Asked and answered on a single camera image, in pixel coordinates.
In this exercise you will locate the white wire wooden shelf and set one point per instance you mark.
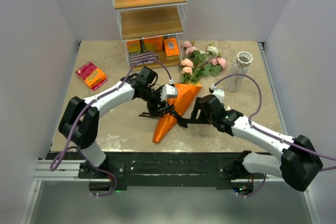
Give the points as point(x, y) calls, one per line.
point(142, 19)

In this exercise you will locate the orange box bottom left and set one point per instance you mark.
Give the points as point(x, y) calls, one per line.
point(133, 46)

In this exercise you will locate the orange box bottom right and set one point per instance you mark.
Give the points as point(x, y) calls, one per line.
point(171, 48)

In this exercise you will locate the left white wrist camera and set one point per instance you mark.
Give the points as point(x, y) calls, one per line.
point(168, 91)

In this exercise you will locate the white ribbed vase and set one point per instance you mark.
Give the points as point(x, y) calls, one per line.
point(240, 66)

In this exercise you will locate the purple wavy sponge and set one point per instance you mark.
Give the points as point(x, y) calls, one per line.
point(146, 57)

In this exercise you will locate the pink orange snack box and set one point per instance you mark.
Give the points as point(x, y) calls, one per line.
point(92, 76)

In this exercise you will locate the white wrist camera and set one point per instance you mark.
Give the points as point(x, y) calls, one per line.
point(217, 92)
point(168, 91)

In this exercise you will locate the orange box bottom middle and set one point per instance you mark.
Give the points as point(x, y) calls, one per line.
point(153, 44)

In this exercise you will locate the orange wrapping paper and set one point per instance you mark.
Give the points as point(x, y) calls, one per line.
point(186, 95)

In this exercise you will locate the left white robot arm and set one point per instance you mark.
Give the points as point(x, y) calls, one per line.
point(80, 121)

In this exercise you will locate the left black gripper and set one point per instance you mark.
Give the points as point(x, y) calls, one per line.
point(153, 108)

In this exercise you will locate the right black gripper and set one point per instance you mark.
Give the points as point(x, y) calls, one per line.
point(197, 106)

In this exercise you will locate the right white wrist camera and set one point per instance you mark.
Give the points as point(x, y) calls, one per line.
point(217, 92)

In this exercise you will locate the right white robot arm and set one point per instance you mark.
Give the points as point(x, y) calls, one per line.
point(287, 157)

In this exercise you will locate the pink flower bouquet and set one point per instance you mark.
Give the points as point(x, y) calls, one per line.
point(200, 63)

